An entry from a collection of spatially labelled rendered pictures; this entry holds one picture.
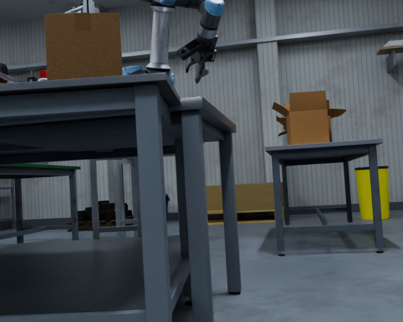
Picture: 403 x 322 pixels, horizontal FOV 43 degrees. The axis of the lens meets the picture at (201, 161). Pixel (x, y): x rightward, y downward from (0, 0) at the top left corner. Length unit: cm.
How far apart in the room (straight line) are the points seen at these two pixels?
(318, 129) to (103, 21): 227
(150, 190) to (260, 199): 534
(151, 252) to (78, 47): 74
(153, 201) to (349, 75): 684
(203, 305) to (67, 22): 102
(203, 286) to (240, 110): 636
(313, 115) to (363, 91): 431
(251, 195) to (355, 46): 290
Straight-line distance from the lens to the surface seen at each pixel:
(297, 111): 370
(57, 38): 174
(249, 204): 663
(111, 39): 173
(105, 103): 136
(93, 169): 368
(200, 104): 168
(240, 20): 825
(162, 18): 244
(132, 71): 239
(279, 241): 368
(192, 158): 169
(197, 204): 168
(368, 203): 637
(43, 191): 888
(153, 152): 132
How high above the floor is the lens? 54
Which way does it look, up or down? 3 degrees up
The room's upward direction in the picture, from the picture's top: 3 degrees counter-clockwise
